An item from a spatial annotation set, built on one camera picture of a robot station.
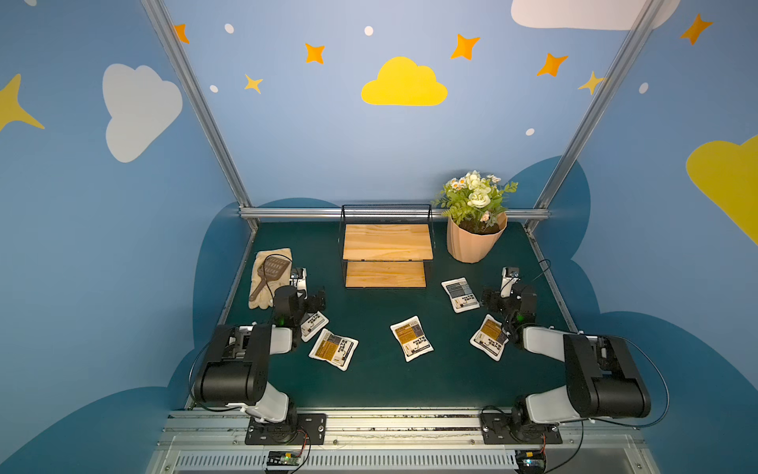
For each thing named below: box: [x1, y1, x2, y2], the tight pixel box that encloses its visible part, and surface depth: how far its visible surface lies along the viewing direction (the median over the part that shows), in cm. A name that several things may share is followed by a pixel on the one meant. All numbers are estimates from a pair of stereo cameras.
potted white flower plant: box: [431, 169, 520, 264], surface depth 93 cm
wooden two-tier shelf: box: [338, 204, 435, 289], surface depth 101 cm
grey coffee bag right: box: [441, 276, 480, 314], surface depth 101 cm
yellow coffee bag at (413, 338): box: [389, 315, 435, 363], surface depth 92 cm
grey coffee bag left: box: [300, 310, 330, 343], surface depth 95 cm
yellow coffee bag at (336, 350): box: [308, 328, 360, 372], surface depth 89 cm
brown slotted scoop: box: [248, 255, 291, 302], surface depth 106 cm
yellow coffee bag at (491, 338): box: [469, 314, 510, 362], surface depth 91 cm
